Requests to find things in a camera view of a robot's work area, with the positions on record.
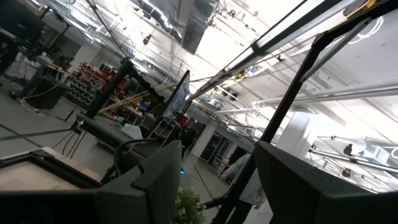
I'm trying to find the black rig frame post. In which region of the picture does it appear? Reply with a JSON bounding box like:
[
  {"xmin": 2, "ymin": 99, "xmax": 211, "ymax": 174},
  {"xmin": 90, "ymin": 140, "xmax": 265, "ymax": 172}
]
[{"xmin": 210, "ymin": 30, "xmax": 331, "ymax": 224}]

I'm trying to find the black workbench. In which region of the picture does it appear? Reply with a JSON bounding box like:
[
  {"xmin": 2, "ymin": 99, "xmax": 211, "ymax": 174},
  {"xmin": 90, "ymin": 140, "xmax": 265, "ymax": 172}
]
[{"xmin": 74, "ymin": 111, "xmax": 165, "ymax": 158}]

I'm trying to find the green potted plant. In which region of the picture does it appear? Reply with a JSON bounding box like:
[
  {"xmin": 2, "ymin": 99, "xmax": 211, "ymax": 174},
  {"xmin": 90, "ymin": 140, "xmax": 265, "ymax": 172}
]
[{"xmin": 172, "ymin": 186, "xmax": 206, "ymax": 224}]

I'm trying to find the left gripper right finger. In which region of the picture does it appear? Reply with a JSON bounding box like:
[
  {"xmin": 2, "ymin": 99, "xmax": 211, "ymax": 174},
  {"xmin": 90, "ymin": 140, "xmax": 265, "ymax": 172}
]
[{"xmin": 254, "ymin": 140, "xmax": 398, "ymax": 224}]

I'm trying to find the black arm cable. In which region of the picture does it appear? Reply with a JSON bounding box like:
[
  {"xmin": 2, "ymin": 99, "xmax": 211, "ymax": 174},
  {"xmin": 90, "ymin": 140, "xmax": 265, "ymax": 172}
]
[{"xmin": 113, "ymin": 138, "xmax": 162, "ymax": 178}]

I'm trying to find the black round pillar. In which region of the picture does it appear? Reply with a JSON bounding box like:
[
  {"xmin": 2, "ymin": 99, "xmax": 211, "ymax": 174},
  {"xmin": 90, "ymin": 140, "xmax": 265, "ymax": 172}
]
[{"xmin": 85, "ymin": 58, "xmax": 135, "ymax": 119}]

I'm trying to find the storage bin shelf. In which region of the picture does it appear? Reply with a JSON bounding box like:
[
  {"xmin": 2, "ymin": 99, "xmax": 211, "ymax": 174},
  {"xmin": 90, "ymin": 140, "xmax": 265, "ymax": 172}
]
[{"xmin": 64, "ymin": 62, "xmax": 129, "ymax": 107}]

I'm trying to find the tilted flat screen monitor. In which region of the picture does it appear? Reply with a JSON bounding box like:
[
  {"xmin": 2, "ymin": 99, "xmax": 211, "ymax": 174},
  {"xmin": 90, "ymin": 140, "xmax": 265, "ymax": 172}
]
[{"xmin": 162, "ymin": 69, "xmax": 192, "ymax": 121}]

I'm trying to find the person beside plant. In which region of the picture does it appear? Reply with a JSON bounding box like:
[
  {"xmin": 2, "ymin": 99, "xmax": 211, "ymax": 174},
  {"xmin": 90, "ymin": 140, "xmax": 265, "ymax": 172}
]
[{"xmin": 220, "ymin": 153, "xmax": 269, "ymax": 224}]

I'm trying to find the yellow strap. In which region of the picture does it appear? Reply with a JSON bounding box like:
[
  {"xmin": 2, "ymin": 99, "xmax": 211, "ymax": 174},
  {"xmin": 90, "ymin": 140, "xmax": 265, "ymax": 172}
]
[{"xmin": 99, "ymin": 0, "xmax": 379, "ymax": 113}]

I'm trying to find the silver ceiling air duct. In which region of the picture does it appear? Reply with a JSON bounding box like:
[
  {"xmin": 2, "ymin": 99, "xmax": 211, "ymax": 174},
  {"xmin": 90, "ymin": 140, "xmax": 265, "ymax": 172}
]
[{"xmin": 181, "ymin": 0, "xmax": 219, "ymax": 55}]

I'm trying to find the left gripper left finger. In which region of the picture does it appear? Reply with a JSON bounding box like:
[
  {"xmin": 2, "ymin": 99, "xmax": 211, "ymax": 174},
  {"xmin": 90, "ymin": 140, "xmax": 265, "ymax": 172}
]
[{"xmin": 95, "ymin": 139, "xmax": 183, "ymax": 224}]

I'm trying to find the black table edge frame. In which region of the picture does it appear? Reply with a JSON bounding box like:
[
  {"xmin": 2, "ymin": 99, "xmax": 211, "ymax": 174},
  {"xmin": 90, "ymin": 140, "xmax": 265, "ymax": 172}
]
[{"xmin": 0, "ymin": 147, "xmax": 103, "ymax": 190}]

